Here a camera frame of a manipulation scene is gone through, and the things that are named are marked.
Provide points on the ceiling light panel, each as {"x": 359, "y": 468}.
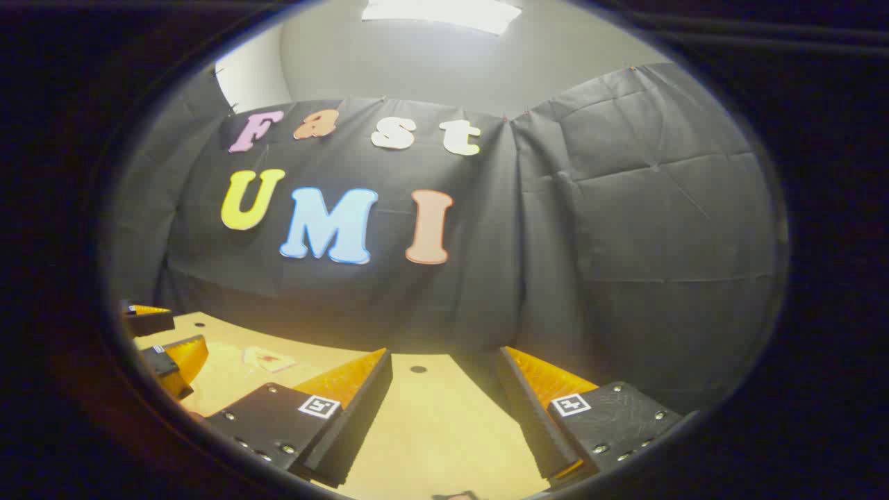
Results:
{"x": 444, "y": 12}

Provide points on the orange T-shirt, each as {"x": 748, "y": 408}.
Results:
{"x": 267, "y": 359}

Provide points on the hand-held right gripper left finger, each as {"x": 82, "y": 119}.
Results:
{"x": 354, "y": 430}

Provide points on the black backdrop cloth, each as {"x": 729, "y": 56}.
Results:
{"x": 590, "y": 243}

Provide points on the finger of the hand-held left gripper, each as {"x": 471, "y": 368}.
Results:
{"x": 149, "y": 321}
{"x": 182, "y": 361}

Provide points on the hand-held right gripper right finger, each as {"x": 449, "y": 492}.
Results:
{"x": 538, "y": 423}

